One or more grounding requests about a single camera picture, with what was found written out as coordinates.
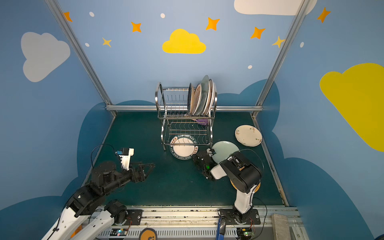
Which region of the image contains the orange woven plate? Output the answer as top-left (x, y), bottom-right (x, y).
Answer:
top-left (253, 183), bottom-right (261, 193)

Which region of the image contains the round black orange logo disc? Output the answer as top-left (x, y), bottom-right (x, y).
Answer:
top-left (139, 228), bottom-right (158, 240)

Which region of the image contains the stainless steel dish rack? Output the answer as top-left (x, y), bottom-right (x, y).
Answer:
top-left (155, 83), bottom-right (218, 150)

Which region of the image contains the blue handled tool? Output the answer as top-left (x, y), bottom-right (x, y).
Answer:
top-left (216, 218), bottom-right (227, 240)

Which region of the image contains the plain pale green plate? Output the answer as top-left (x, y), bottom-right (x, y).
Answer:
top-left (196, 75), bottom-right (209, 116)

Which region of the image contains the white red-berry plate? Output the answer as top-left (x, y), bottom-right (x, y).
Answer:
top-left (235, 125), bottom-right (263, 147)

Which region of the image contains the grey block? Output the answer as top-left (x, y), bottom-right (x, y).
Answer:
top-left (271, 214), bottom-right (292, 240)

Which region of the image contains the orange sunburst plate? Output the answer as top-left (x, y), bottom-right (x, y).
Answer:
top-left (191, 84), bottom-right (202, 115)
top-left (210, 82), bottom-right (217, 116)

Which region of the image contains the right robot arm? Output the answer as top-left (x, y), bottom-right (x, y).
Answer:
top-left (192, 149), bottom-right (264, 224)

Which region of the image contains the green rim lettered plate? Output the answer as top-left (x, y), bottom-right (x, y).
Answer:
top-left (170, 135), bottom-right (199, 160)

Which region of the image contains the pink purple silicone spatula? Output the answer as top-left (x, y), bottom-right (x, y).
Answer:
top-left (195, 119), bottom-right (209, 126)

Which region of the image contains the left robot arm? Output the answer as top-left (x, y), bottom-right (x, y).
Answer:
top-left (43, 162), bottom-right (155, 240)

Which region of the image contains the light green flower plate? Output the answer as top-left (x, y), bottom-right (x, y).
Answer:
top-left (212, 141), bottom-right (239, 164)

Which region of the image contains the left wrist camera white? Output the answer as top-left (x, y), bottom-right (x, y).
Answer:
top-left (116, 148), bottom-right (134, 171)

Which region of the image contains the dark blue speckled plate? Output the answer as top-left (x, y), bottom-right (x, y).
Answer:
top-left (187, 83), bottom-right (194, 115)

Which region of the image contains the white cloud motif plate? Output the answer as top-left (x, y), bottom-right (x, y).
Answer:
top-left (204, 79), bottom-right (214, 115)

